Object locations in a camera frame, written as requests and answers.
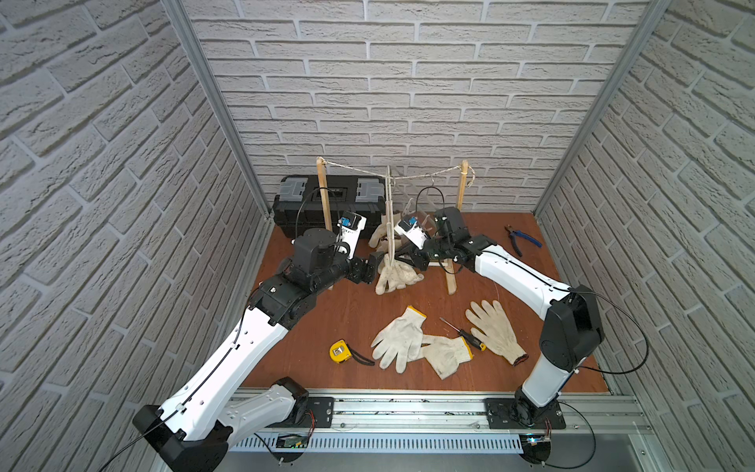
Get wooden drying rack frame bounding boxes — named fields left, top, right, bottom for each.
left=316, top=157, right=476, bottom=295

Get grey plastic clip hanger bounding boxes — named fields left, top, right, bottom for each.
left=393, top=174, right=450, bottom=216

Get white plastic clip hanger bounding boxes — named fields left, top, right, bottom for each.
left=385, top=165, right=395, bottom=265

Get white glove yellow cuff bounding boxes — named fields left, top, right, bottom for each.
left=371, top=306, right=427, bottom=374
left=420, top=336, right=474, bottom=380

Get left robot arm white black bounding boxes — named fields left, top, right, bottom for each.
left=133, top=214, right=378, bottom=471

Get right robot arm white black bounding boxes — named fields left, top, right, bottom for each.
left=394, top=208, right=605, bottom=427

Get yellow tape measure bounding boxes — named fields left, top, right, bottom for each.
left=328, top=339, right=376, bottom=367

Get black plastic toolbox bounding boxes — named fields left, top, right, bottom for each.
left=273, top=174, right=387, bottom=239

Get yellow black screwdriver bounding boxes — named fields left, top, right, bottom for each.
left=440, top=318, right=487, bottom=352

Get white glove red cuff right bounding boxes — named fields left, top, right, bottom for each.
left=465, top=300, right=529, bottom=366

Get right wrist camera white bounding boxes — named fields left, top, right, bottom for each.
left=394, top=216, right=430, bottom=250

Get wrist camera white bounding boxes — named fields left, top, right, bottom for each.
left=336, top=212, right=367, bottom=259
left=394, top=216, right=430, bottom=250

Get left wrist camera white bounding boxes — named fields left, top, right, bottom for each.
left=336, top=212, right=367, bottom=259

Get blue handled pliers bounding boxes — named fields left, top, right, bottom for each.
left=505, top=225, right=543, bottom=257

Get twine rope on rack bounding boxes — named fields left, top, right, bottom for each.
left=317, top=157, right=477, bottom=185

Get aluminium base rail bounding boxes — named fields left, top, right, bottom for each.
left=167, top=387, right=656, bottom=455

